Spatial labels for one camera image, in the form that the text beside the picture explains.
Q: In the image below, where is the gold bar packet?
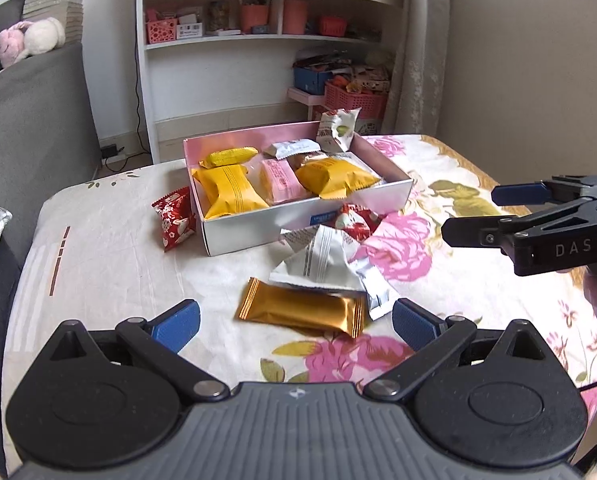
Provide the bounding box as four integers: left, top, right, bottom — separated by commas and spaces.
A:
236, 278, 367, 338

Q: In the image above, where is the red white snack packet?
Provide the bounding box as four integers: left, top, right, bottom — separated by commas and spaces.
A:
334, 204, 384, 242

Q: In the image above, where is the white printed snack packet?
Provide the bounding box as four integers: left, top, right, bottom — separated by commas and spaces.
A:
269, 226, 398, 321

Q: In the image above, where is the orange yellow pastry packet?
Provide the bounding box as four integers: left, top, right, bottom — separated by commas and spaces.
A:
190, 165, 269, 220

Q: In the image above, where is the white green snack packet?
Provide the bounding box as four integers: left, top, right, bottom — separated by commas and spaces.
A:
315, 108, 361, 154

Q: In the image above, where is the pink pastry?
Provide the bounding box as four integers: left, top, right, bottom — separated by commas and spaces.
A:
259, 159, 311, 206

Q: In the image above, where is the small yellow snack packet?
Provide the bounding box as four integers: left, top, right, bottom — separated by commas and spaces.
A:
200, 146, 258, 169

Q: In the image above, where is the white monkey biscuit packet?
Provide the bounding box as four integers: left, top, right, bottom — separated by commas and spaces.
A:
264, 139, 320, 160

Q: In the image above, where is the red snack packet left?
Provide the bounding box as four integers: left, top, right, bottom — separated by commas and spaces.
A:
152, 186, 196, 252

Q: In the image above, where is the floral tablecloth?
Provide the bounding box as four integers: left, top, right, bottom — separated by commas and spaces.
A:
0, 134, 597, 476

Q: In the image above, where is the beige curtain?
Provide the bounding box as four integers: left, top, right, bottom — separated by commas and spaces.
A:
382, 0, 451, 136

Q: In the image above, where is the white storage box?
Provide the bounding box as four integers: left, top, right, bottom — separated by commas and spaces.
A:
355, 118, 382, 136

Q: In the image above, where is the pink cardboard box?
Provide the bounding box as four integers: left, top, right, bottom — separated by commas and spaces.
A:
184, 122, 413, 256

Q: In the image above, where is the red plastic basket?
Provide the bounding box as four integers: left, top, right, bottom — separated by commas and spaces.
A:
324, 81, 387, 119

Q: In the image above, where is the blue plastic basket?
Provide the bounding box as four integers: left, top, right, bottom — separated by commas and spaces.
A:
293, 67, 334, 96

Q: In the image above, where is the grey sofa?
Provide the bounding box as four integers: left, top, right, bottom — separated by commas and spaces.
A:
0, 0, 102, 476

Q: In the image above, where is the white bookshelf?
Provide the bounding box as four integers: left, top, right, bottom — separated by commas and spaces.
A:
136, 0, 403, 162

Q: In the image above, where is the pink lattice basket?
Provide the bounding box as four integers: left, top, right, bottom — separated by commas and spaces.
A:
146, 18, 178, 44

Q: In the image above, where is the orange pen holder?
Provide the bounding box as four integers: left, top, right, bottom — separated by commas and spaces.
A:
240, 3, 269, 35

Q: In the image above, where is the pink white plush toy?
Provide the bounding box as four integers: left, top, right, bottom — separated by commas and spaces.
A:
0, 18, 66, 68

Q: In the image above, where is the black power cable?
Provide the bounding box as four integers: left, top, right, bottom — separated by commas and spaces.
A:
100, 44, 152, 162

